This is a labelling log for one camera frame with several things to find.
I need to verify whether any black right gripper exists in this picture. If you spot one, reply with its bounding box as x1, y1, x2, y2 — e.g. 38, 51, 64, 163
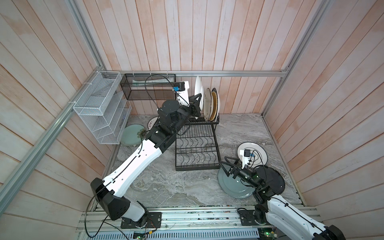
220, 155, 259, 190

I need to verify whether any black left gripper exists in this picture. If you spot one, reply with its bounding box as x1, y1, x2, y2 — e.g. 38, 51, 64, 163
170, 92, 202, 134

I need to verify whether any white plate orange sunburst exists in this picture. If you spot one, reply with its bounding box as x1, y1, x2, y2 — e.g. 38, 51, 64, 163
194, 76, 205, 111
147, 117, 159, 130

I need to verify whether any cream plate with berry sprigs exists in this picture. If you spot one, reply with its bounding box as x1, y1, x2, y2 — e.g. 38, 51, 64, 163
203, 88, 212, 122

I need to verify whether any yellow woven plate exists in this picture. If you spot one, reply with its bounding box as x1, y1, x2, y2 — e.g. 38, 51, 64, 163
209, 92, 216, 122

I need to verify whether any white plate dark green rim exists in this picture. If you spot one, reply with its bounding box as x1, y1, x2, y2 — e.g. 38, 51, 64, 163
212, 88, 221, 121

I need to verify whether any large grey-green plate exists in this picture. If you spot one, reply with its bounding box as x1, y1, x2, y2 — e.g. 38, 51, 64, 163
218, 168, 254, 199

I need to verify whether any white plate black ring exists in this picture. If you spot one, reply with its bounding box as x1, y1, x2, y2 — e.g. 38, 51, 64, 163
236, 141, 269, 167

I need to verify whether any black round plate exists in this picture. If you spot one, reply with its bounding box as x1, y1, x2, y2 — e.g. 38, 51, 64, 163
255, 166, 286, 197

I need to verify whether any black wire dish rack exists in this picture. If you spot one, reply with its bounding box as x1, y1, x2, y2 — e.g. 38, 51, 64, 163
175, 117, 221, 171

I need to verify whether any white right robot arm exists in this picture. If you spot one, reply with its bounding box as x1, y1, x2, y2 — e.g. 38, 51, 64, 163
219, 157, 346, 240

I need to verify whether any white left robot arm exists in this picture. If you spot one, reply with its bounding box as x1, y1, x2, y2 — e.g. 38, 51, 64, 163
91, 93, 203, 228

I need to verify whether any pale green leaf plate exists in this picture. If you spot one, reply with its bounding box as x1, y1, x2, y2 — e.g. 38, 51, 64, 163
121, 124, 146, 146

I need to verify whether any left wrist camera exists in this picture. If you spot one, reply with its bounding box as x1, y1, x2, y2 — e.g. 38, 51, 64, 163
173, 81, 190, 107

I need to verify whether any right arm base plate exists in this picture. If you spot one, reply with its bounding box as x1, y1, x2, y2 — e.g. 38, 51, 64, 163
237, 208, 266, 226

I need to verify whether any black mesh wall basket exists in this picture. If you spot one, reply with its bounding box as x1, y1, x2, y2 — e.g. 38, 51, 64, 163
120, 74, 176, 101

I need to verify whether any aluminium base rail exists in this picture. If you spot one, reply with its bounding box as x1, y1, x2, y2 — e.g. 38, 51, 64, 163
76, 206, 243, 233

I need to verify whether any white mesh wall shelf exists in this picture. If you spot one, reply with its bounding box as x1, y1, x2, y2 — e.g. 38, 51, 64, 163
74, 71, 132, 145

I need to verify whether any aluminium wall frame rail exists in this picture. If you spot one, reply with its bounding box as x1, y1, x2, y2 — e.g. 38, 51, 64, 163
100, 69, 287, 78

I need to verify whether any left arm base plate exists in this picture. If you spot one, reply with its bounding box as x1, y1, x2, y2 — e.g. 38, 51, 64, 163
121, 212, 162, 229

